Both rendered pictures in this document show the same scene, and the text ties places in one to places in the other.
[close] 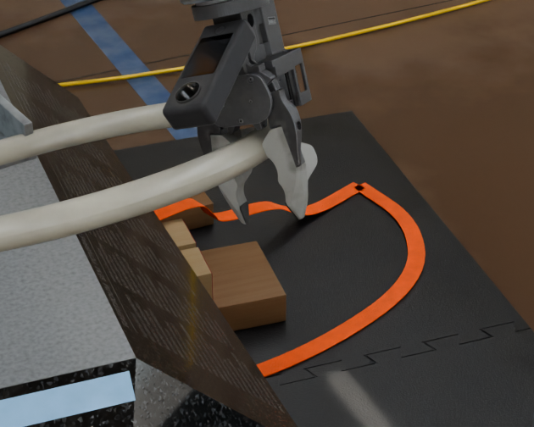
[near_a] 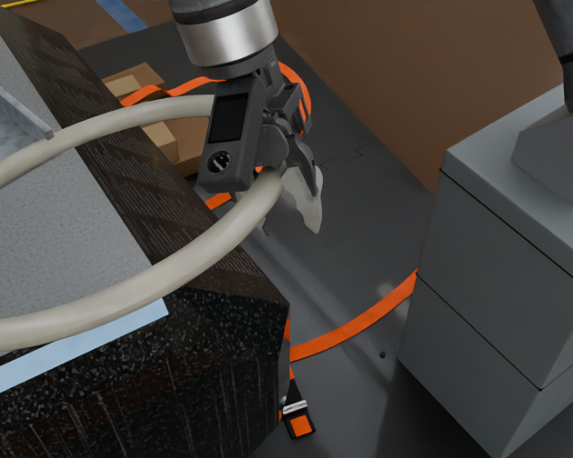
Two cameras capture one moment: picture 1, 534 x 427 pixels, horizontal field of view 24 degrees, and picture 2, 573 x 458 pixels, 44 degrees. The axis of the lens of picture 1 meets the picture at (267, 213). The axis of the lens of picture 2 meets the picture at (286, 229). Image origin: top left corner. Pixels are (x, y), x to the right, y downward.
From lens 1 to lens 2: 0.48 m
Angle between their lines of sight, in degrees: 18
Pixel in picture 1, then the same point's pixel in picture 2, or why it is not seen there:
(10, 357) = (66, 296)
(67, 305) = (101, 243)
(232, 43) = (251, 104)
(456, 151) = (317, 21)
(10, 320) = (59, 263)
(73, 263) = (97, 204)
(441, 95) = not seen: outside the picture
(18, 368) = not seen: hidden behind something
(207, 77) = (235, 144)
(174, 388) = (193, 294)
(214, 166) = (248, 218)
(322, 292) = not seen: hidden behind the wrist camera
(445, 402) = (340, 205)
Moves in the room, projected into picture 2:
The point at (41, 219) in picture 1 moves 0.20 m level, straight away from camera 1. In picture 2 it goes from (104, 308) to (57, 163)
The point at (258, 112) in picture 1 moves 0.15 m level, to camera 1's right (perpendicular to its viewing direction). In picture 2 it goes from (276, 155) to (419, 136)
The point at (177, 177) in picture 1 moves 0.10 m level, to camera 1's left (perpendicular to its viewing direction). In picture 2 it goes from (219, 240) to (112, 255)
